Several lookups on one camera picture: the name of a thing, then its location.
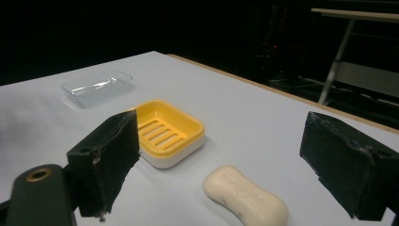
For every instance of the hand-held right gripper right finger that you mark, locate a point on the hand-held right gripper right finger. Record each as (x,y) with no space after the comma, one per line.
(348,163)

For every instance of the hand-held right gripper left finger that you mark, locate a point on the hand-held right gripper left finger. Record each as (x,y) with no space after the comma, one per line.
(106,163)

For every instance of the yellow and white soap dish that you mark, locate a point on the yellow and white soap dish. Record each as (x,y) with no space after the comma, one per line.
(171,133)

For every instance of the cream soap bar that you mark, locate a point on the cream soap bar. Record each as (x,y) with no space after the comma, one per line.
(244,197)

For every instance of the clear plastic soap dish lid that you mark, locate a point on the clear plastic soap dish lid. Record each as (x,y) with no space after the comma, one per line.
(98,88)

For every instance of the wooden table with metal legs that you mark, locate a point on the wooden table with metal legs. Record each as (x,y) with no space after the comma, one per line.
(348,37)

